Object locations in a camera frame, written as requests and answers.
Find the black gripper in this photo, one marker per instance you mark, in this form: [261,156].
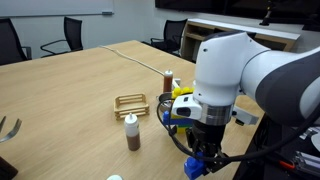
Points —
[206,136]

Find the small blue toy brick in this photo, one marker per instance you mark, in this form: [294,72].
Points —
[193,168]

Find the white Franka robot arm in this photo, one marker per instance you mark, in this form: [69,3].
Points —
[226,66]

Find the yellow base toy brick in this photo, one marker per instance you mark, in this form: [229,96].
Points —
[181,130]

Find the green toy brick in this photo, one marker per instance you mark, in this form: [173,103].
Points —
[185,126]

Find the black triangular toy foot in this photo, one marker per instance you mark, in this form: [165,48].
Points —
[172,131]

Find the flat yellow toy brick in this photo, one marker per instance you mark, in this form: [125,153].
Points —
[176,116]

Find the long blue toy brick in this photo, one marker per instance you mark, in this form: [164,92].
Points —
[168,119]

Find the yellow toy brick with studs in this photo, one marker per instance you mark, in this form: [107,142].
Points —
[180,91]

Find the small metal pot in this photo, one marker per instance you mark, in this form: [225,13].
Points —
[164,100]

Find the small wooden slat crate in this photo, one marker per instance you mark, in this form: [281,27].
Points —
[126,115]

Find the aluminium extrusion piece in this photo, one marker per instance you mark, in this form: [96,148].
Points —
[308,161]

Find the white round plate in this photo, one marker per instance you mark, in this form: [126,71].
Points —
[316,144]

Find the black mesh office chair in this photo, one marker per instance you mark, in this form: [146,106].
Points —
[175,31]
[73,33]
[10,40]

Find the black stand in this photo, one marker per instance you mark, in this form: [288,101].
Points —
[266,15]

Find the grey whiteboard eraser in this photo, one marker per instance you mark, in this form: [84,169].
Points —
[107,13]

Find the black block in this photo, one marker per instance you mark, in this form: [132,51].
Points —
[6,170]

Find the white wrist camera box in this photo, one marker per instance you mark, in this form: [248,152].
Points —
[246,116]

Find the dark wall screen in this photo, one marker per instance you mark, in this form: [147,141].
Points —
[200,5]

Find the curved metal bracket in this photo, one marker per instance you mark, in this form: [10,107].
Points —
[11,131]

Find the white wall whiteboard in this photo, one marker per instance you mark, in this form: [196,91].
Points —
[50,6]

